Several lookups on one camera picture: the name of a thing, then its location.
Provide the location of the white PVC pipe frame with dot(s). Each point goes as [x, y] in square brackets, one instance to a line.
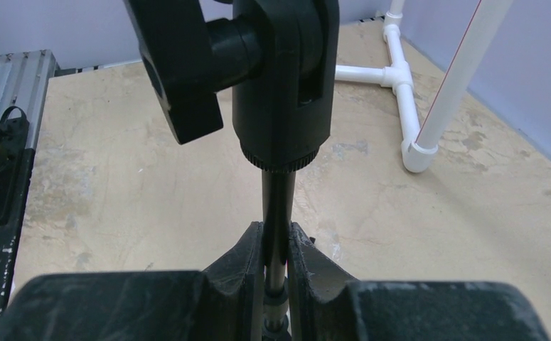
[420, 138]

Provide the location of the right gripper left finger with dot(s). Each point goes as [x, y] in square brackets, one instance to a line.
[129, 301]

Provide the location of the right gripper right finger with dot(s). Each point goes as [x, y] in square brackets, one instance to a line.
[327, 303]

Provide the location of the aluminium frame rail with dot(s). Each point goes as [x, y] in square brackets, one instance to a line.
[23, 83]

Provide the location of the black tripod microphone stand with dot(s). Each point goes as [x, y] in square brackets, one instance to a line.
[278, 58]

